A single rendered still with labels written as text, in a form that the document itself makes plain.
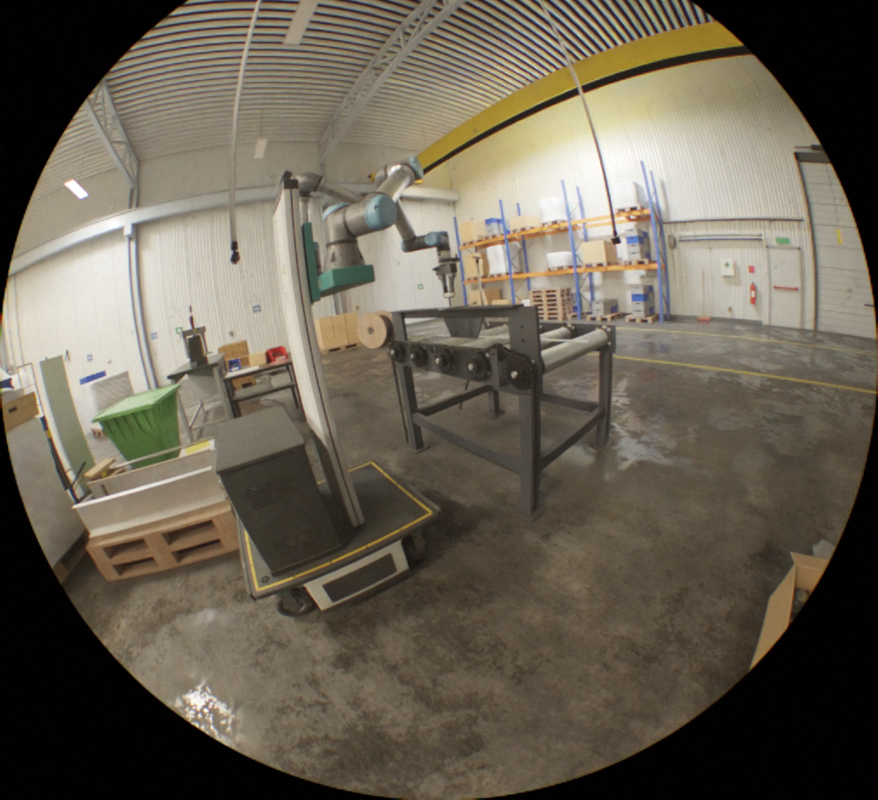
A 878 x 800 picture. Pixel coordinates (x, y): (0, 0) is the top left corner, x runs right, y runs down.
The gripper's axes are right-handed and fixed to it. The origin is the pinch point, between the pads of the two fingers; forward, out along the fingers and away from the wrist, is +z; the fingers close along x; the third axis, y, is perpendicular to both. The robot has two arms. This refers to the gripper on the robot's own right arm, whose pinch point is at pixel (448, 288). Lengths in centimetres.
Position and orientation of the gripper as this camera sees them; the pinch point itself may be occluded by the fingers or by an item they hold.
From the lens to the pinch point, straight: 164.0
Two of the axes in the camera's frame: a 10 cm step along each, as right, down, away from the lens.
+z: 1.3, 9.7, 2.2
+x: 5.9, 1.0, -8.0
